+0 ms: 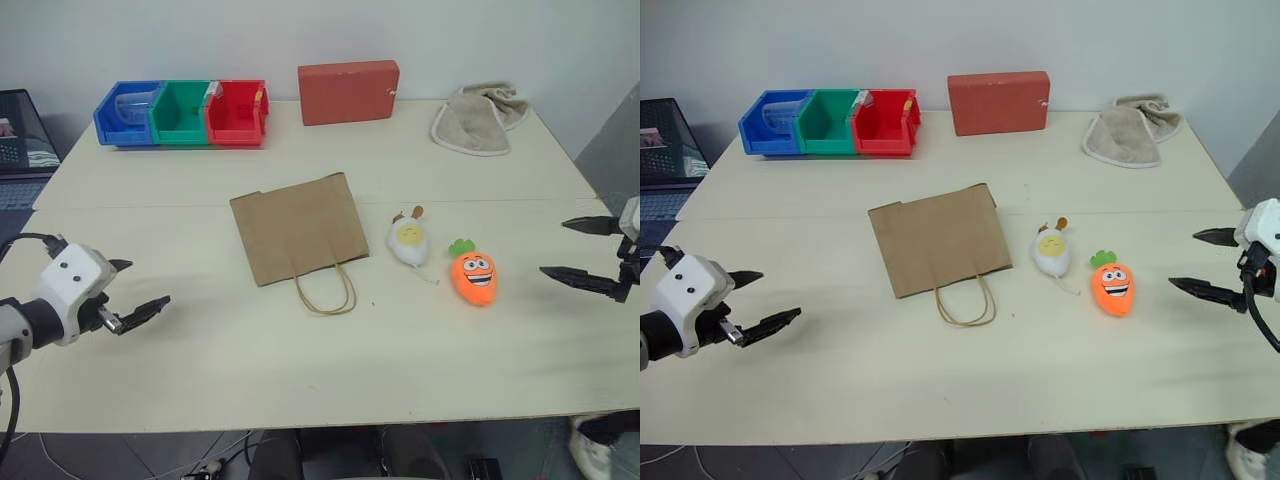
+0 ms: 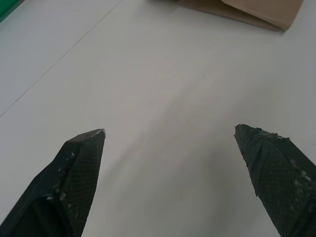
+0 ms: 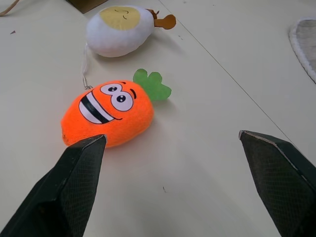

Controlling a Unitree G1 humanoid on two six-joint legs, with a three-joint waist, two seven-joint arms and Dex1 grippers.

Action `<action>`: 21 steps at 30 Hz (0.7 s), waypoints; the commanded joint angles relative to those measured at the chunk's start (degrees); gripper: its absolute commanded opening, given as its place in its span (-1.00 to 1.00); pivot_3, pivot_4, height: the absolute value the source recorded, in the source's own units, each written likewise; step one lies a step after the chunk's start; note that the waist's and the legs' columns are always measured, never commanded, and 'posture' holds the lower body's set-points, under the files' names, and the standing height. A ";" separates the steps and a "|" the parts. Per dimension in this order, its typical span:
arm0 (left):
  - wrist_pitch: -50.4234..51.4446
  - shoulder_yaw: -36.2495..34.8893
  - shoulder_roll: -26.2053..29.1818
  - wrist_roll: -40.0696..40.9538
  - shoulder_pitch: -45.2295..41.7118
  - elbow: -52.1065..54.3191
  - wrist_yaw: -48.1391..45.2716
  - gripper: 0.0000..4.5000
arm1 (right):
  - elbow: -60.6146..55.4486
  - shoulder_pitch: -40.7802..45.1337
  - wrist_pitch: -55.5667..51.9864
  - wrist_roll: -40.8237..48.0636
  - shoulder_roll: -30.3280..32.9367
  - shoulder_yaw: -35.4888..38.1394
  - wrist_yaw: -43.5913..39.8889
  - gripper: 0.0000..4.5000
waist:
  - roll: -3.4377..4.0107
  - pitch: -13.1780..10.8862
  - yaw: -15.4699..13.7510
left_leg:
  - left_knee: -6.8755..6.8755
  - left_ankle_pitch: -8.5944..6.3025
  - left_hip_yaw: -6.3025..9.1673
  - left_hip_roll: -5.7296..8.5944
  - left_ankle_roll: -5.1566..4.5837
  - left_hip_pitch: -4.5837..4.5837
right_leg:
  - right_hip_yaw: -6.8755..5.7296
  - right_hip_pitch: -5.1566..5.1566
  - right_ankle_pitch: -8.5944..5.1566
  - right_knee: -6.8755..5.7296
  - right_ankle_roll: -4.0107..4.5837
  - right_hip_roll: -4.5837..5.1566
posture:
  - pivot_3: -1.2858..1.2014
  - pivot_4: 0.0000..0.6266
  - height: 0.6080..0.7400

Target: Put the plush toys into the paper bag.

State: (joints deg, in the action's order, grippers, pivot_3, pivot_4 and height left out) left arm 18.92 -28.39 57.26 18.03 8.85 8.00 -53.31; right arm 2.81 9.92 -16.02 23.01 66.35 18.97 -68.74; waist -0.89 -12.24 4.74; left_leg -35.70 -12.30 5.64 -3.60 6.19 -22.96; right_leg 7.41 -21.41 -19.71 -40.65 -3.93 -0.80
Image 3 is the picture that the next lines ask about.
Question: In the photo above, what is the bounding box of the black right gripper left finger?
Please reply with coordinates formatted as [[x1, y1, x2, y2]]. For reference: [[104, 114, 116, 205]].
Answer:
[[0, 134, 108, 237]]

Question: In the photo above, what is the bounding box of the white fried egg plush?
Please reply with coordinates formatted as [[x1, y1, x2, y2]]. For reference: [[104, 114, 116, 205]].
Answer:
[[81, 5, 156, 90]]

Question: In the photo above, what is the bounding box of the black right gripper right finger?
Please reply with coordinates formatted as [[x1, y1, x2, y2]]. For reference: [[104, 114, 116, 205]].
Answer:
[[238, 130, 316, 237]]

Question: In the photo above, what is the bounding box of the orange carrot plush toy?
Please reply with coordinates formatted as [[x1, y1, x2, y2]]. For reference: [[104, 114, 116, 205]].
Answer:
[[60, 69, 172, 149]]

